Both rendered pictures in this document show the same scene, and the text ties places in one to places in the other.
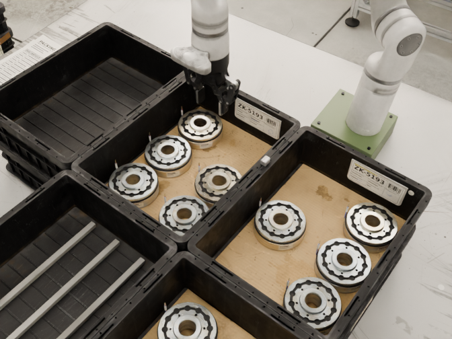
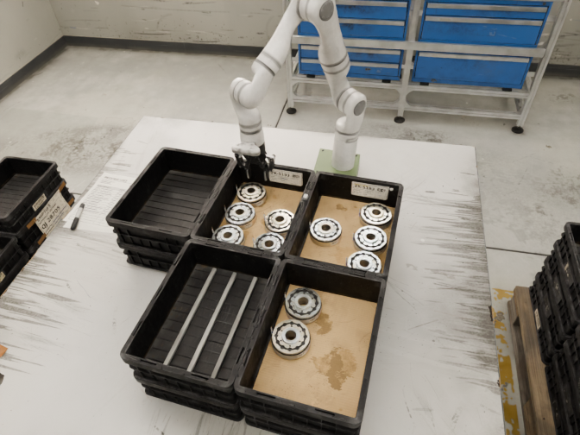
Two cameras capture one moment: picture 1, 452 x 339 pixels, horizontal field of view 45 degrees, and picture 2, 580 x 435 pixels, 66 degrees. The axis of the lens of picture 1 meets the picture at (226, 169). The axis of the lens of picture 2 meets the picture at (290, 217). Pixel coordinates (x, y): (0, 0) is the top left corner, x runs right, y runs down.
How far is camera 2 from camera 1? 0.42 m
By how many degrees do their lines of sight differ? 12
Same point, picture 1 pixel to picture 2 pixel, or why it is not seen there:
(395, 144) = (363, 172)
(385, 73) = (350, 129)
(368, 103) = (344, 149)
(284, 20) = not seen: hidden behind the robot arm
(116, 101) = (188, 195)
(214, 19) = (255, 121)
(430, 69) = not seen: hidden behind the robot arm
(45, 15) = (66, 167)
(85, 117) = (173, 211)
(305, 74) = (292, 147)
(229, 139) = (271, 195)
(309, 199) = (334, 213)
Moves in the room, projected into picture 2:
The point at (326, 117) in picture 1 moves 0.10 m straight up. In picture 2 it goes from (319, 167) to (319, 147)
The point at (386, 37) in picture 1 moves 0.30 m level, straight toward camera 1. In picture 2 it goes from (345, 107) to (356, 160)
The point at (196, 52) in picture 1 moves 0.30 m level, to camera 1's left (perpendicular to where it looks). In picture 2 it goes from (247, 144) to (149, 168)
